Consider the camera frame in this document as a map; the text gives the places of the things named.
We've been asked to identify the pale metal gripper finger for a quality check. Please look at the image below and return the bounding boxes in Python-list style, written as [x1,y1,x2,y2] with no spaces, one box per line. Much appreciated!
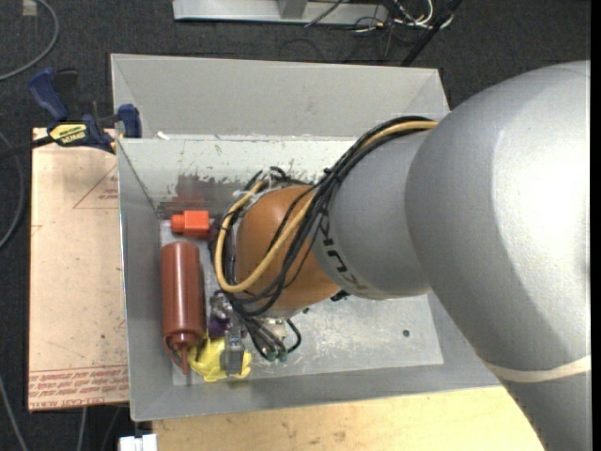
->
[209,292,235,322]
[223,329,245,376]

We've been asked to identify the yellow soft toy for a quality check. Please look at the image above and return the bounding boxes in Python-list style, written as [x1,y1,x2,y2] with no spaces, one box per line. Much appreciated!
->
[189,329,253,383]

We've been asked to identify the small purple toy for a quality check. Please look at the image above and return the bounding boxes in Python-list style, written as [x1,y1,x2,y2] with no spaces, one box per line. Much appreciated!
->
[208,312,232,340]

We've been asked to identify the red-brown squeeze bottle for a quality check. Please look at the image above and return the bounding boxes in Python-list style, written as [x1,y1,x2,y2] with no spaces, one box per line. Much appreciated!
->
[160,241,208,376]

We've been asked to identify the orange-red plastic block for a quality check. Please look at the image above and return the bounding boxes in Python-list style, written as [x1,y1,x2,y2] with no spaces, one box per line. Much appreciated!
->
[170,210,213,241]

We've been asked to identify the brown cardboard board, red print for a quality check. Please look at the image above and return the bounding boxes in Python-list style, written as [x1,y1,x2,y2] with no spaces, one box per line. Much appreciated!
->
[27,127,131,412]

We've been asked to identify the grey metal bin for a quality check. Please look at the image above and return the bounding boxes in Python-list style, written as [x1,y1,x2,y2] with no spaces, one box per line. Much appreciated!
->
[110,53,501,423]

